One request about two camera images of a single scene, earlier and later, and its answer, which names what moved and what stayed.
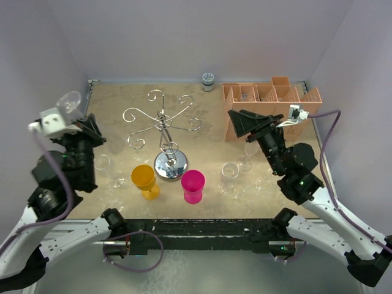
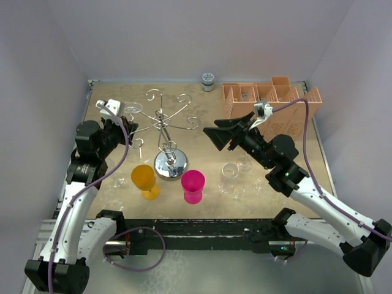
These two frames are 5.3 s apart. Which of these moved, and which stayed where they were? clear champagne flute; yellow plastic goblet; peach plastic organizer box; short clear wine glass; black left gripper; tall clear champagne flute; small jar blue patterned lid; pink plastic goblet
Moved: black left gripper; clear champagne flute
Stayed: short clear wine glass; peach plastic organizer box; pink plastic goblet; small jar blue patterned lid; yellow plastic goblet; tall clear champagne flute
